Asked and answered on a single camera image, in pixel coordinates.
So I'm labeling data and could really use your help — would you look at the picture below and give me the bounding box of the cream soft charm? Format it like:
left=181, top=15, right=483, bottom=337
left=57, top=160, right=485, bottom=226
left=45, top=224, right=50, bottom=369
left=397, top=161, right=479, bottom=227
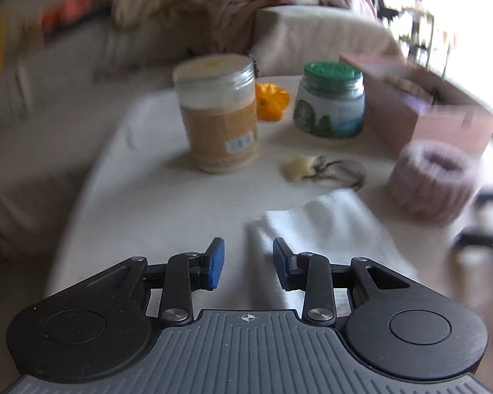
left=281, top=154, right=318, bottom=183

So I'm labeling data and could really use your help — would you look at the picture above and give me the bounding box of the green-lid jar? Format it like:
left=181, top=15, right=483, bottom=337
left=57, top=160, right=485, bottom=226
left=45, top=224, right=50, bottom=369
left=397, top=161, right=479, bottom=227
left=293, top=61, right=365, bottom=140

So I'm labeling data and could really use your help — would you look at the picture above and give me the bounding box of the metal shoe rack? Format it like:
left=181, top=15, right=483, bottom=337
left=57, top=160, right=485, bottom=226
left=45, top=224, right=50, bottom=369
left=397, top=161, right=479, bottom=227
left=394, top=0, right=457, bottom=75

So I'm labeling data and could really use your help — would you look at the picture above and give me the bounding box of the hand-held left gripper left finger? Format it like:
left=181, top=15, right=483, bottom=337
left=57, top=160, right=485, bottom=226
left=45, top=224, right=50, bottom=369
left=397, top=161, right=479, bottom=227
left=84, top=237, right=226, bottom=327

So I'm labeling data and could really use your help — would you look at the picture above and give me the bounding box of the pink cardboard box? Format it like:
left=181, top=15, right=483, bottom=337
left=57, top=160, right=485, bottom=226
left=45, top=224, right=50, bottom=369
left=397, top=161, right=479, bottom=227
left=339, top=53, right=493, bottom=161

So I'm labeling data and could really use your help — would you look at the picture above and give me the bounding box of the orange plush toy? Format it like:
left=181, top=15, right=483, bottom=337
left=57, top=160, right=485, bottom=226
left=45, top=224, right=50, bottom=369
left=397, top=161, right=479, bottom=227
left=255, top=83, right=291, bottom=122

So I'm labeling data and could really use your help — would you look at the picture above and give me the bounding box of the floral blanket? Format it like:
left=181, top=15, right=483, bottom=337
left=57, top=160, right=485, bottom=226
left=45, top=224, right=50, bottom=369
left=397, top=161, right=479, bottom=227
left=211, top=0, right=381, bottom=56

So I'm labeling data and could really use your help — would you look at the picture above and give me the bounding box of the beige covered sofa armrest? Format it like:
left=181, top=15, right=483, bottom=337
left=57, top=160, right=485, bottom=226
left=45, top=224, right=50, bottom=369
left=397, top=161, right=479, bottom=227
left=252, top=6, right=403, bottom=78

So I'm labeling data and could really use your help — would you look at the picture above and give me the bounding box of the purple fluffy scrunchie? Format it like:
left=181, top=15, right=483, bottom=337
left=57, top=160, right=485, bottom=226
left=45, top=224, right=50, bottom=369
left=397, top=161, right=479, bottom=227
left=386, top=140, right=481, bottom=226

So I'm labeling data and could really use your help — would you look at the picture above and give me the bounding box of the dark elastic hair tie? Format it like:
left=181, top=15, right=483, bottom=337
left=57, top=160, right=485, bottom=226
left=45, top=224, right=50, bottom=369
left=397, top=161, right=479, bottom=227
left=312, top=156, right=367, bottom=192

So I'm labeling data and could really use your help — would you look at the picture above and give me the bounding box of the cream pillow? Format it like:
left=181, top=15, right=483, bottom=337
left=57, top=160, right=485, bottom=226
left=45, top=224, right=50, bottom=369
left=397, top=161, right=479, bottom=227
left=111, top=0, right=226, bottom=31

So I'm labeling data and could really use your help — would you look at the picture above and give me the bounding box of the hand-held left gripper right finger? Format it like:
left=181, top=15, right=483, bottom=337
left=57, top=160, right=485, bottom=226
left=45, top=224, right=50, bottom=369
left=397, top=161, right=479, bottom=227
left=272, top=237, right=415, bottom=327

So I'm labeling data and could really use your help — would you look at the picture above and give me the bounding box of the white towel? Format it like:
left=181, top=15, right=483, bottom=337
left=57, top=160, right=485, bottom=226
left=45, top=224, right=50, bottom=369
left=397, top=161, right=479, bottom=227
left=246, top=189, right=420, bottom=312

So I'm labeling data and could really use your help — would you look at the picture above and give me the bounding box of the clear plastic jar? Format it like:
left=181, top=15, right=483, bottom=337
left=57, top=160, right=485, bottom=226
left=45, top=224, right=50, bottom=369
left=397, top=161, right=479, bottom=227
left=173, top=55, right=260, bottom=174

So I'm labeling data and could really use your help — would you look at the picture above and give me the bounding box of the orange plastic toy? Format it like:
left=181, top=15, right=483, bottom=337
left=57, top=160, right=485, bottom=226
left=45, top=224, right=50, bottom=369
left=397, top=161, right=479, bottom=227
left=41, top=0, right=97, bottom=33

